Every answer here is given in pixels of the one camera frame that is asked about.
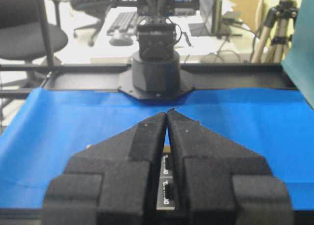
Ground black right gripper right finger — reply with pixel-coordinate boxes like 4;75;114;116
167;110;293;225

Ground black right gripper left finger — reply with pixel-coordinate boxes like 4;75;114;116
42;112;167;225

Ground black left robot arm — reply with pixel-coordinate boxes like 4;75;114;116
115;0;199;100

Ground blue table cloth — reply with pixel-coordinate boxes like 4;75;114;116
0;88;314;210

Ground teal backdrop sheet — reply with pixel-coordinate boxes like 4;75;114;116
282;0;314;107

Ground black keyboard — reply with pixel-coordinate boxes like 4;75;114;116
106;11;145;36

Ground black office chair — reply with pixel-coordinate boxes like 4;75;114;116
0;0;69;66
48;0;116;47

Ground camera tripod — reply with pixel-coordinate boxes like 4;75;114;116
250;0;299;63

